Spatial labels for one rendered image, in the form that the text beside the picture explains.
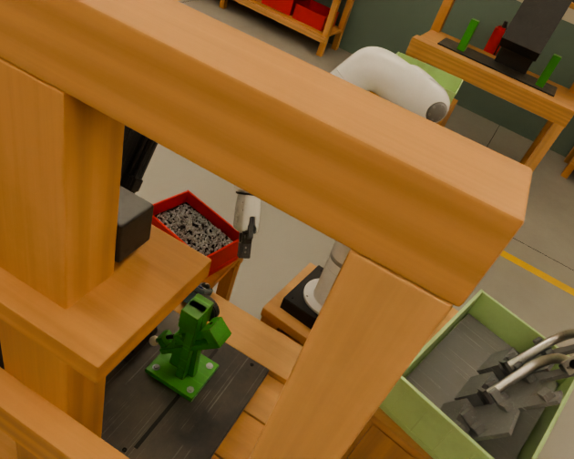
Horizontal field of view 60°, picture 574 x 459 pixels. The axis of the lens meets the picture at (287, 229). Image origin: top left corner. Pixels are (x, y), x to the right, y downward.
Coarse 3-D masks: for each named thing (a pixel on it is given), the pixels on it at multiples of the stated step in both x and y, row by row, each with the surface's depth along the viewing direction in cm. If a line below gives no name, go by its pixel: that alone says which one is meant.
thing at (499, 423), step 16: (464, 400) 150; (512, 400) 145; (528, 400) 140; (544, 400) 134; (560, 400) 132; (448, 416) 148; (480, 416) 148; (496, 416) 143; (512, 416) 138; (496, 432) 136; (512, 432) 134
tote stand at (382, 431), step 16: (448, 320) 195; (432, 336) 186; (384, 416) 155; (368, 432) 158; (384, 432) 154; (400, 432) 152; (352, 448) 167; (368, 448) 162; (384, 448) 157; (400, 448) 153; (416, 448) 149
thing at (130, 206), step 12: (120, 192) 71; (132, 192) 72; (120, 204) 69; (132, 204) 70; (144, 204) 71; (120, 216) 68; (132, 216) 68; (144, 216) 70; (120, 228) 66; (132, 228) 69; (144, 228) 72; (120, 240) 68; (132, 240) 71; (144, 240) 74; (120, 252) 69
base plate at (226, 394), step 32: (224, 352) 143; (128, 384) 128; (160, 384) 130; (224, 384) 135; (256, 384) 138; (128, 416) 122; (160, 416) 124; (192, 416) 126; (224, 416) 129; (128, 448) 116; (160, 448) 118; (192, 448) 120
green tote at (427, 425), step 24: (480, 312) 190; (504, 312) 183; (504, 336) 186; (528, 336) 180; (408, 384) 145; (384, 408) 154; (408, 408) 148; (432, 408) 141; (552, 408) 160; (408, 432) 151; (432, 432) 145; (456, 432) 138; (432, 456) 148; (456, 456) 142; (480, 456) 136; (528, 456) 141
